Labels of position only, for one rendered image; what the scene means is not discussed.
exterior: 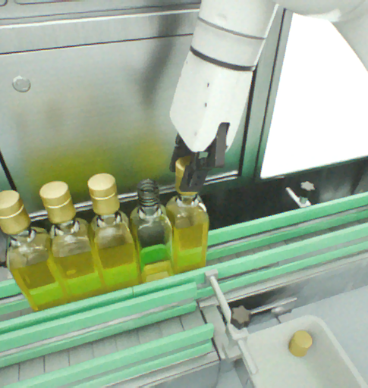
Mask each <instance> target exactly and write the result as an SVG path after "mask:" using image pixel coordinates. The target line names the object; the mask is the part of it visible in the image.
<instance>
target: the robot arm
mask: <svg viewBox="0 0 368 388"><path fill-rule="evenodd" d="M278 5H281V6H282V7H283V8H287V9H288V10H289V11H292V13H294V14H297V15H300V16H302V17H308V18H313V19H320V20H328V21H329V22H331V23H332V26H333V27H334V28H335V29H336V30H337V31H338V33H339V34H340V35H341V37H342V38H343V39H345V41H346V43H347V44H348V45H349V46H350V48H351V49H352V51H353V52H354V54H355V55H356V56H357V58H358V60H360V62H361V63H362V65H363V66H364V67H365V69H366V71H367V73H368V0H202V1H201V5H200V10H199V14H198V18H197V22H196V26H195V30H194V33H193V36H192V39H191V42H190V49H189V50H190V51H189V52H188V55H187V58H186V61H185V63H184V67H183V70H182V72H181V76H180V79H179V80H178V84H177V87H176V90H175V96H174V98H173V102H172V105H171V111H170V117H171V120H172V122H173V124H174V126H175V128H176V130H177V131H178V133H177V135H176V138H175V144H176V145H177V146H175V148H174V152H173V156H172V159H171V164H170V168H169V169H170V171H171V172H176V169H175V164H176V161H177V160H178V159H179V158H181V157H184V156H190V163H189V165H186V167H185V169H184V175H183V177H182V180H181V185H179V190H180V191H181V192H200V191H201V190H202V188H203V185H204V183H205V181H206V177H207V174H208V172H209V171H210V170H212V168H223V167H224V166H225V153H226V152H227V151H228V150H229V148H230V146H231V144H232V142H233V140H234V137H235V134H236V131H237V128H238V125H239V123H240V119H241V115H242V112H243V110H244V108H245V104H246V101H247V96H248V92H249V88H250V82H251V78H252V75H253V72H252V70H254V69H255V66H256V63H257V61H258V59H259V54H260V52H261V50H262V47H263V45H264V44H265V41H266V38H267V35H268V32H269V29H270V27H271V24H272V21H273V18H274V16H275V12H276V10H277V7H278ZM210 143H211V145H210ZM200 152H208V155H207V157H202V158H199V155H200Z"/></svg>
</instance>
